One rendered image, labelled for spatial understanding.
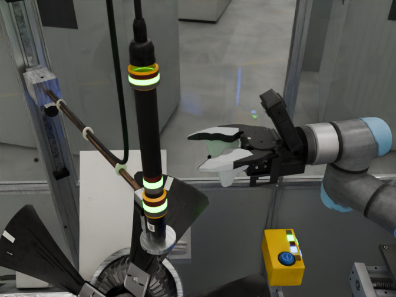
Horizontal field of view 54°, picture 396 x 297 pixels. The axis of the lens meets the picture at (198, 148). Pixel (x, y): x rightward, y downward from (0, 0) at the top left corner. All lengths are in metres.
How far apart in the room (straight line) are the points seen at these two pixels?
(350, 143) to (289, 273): 0.64
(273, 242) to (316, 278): 0.91
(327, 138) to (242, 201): 1.03
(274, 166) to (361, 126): 0.18
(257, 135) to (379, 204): 0.25
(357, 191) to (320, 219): 1.09
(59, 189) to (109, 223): 0.37
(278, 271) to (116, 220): 0.51
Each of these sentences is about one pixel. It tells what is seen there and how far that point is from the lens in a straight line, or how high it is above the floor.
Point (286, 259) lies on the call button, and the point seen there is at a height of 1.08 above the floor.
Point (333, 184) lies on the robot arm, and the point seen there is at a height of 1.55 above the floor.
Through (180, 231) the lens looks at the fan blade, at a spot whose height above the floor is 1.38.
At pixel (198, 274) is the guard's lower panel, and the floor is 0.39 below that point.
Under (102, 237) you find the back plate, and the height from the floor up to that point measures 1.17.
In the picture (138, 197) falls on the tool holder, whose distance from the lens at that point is 0.74.
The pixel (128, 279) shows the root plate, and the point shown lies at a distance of 1.01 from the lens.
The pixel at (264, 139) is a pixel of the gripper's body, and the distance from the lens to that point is 0.67.
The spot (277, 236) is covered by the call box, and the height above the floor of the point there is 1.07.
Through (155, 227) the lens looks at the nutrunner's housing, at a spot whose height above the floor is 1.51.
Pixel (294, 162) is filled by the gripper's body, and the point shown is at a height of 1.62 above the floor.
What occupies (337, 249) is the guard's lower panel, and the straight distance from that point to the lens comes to 2.05.
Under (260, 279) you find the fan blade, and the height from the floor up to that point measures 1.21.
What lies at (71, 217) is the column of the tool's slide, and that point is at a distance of 1.60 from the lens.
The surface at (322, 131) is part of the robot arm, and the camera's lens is 0.71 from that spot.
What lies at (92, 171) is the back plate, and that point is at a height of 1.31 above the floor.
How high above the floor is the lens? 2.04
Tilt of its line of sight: 35 degrees down
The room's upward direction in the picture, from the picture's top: straight up
